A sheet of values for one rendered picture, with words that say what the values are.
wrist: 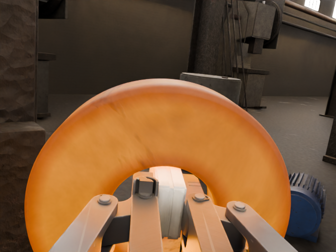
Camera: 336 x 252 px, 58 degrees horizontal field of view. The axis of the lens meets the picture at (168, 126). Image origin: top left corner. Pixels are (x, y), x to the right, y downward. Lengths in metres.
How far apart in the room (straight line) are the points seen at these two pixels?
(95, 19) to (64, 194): 7.09
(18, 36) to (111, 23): 6.91
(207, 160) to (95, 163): 0.06
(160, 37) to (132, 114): 8.07
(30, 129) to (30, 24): 0.16
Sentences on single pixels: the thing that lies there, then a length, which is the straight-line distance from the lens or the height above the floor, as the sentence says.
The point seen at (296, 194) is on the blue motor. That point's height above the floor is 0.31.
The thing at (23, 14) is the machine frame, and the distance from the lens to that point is 0.53.
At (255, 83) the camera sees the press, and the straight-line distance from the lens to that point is 7.97.
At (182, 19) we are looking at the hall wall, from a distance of 8.70.
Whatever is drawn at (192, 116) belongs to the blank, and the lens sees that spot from 0.16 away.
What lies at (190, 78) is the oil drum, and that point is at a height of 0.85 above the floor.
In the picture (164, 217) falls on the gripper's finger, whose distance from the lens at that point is 0.16.
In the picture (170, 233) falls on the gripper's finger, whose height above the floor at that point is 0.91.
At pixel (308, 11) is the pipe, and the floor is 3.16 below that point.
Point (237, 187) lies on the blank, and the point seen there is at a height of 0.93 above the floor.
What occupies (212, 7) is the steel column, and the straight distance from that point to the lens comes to 4.29.
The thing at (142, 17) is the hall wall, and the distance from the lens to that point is 7.88.
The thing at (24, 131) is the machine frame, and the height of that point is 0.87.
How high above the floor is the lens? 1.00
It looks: 12 degrees down
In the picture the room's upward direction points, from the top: 6 degrees clockwise
